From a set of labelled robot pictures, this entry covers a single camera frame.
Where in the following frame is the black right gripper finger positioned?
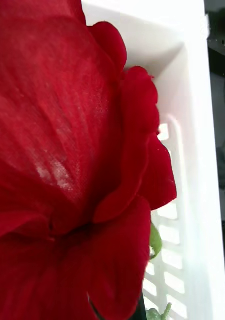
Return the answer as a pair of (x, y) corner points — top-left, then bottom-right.
(138, 291), (149, 320)

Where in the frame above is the large red rose green stem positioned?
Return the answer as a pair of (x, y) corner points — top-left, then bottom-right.
(0, 0), (178, 320)

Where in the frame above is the shallow white slotted box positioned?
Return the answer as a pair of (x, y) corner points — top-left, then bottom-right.
(81, 0), (225, 320)

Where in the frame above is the black equipment box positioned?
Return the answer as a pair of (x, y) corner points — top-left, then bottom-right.
(206, 7), (225, 81)

